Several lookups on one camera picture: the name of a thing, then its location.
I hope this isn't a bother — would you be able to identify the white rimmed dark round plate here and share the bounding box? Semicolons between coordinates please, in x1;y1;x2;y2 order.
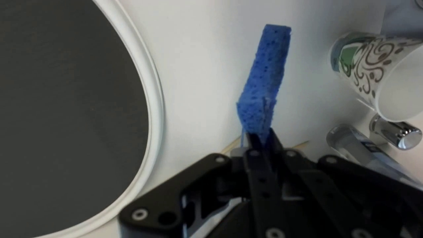
0;0;160;238

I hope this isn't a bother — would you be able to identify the chrome faucet knob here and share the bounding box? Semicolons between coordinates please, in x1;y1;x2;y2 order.
369;115;423;151

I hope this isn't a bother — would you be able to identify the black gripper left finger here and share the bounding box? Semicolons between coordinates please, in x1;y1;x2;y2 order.
244;133;283;238

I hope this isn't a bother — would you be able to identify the blue sponge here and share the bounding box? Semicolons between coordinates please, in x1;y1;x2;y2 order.
237;24;291;143

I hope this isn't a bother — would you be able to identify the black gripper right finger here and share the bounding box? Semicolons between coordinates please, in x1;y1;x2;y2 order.
265;131;353;238

